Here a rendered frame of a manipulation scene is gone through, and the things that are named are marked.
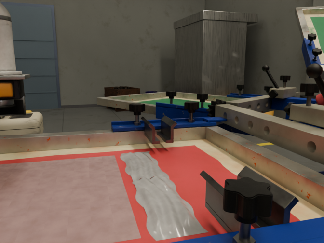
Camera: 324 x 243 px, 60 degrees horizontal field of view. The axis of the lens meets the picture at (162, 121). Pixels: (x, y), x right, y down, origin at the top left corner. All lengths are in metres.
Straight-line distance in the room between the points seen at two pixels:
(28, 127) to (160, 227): 1.19
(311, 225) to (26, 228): 0.34
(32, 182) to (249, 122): 0.52
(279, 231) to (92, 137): 0.55
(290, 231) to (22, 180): 0.46
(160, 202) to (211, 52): 5.74
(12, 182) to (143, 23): 8.18
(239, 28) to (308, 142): 5.96
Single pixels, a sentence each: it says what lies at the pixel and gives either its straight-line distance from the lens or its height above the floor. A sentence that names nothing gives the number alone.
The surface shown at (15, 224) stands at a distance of 0.45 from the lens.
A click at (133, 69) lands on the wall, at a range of 8.48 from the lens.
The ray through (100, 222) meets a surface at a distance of 0.42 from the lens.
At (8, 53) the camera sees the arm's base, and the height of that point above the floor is 1.20.
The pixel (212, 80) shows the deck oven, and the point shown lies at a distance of 6.15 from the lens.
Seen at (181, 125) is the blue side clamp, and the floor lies 1.00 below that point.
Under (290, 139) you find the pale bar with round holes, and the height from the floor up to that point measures 1.02.
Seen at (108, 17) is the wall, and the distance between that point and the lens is 8.46.
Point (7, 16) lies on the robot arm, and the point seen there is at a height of 1.30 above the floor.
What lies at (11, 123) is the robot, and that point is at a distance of 1.51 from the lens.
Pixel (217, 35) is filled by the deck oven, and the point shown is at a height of 1.77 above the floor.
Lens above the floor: 1.16
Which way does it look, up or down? 11 degrees down
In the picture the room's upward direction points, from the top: straight up
